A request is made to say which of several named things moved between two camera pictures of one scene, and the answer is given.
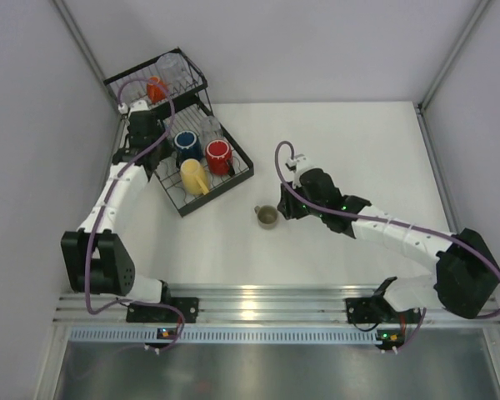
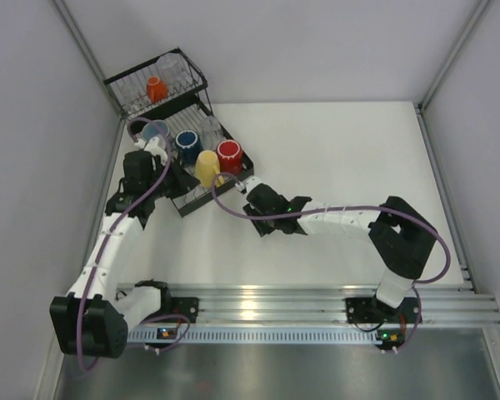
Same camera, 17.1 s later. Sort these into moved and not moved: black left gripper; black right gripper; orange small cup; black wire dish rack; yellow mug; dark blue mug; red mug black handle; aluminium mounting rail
Moved: yellow mug; black left gripper; black right gripper; red mug black handle
Not moved: orange small cup; dark blue mug; aluminium mounting rail; black wire dish rack
